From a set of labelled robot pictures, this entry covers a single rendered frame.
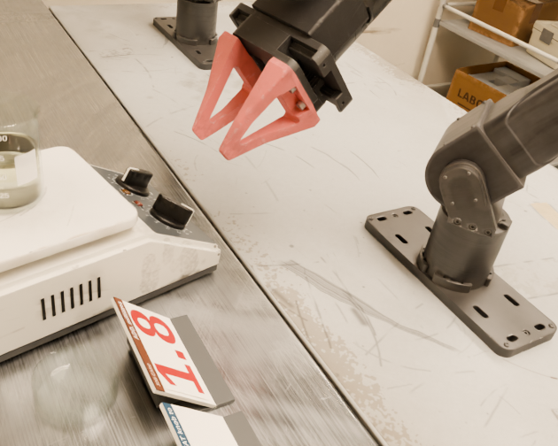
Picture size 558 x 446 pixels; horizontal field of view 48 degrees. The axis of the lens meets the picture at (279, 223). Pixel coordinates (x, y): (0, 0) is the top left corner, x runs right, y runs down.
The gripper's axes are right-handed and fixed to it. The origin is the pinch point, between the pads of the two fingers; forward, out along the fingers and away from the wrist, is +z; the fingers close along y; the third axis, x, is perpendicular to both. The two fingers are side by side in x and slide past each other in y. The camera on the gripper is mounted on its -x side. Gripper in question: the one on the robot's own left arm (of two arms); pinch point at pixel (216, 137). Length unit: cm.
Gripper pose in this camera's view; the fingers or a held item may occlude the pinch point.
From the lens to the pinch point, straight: 48.2
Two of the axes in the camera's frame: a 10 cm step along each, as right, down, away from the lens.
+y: 6.4, 5.2, -5.7
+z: -6.6, 7.4, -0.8
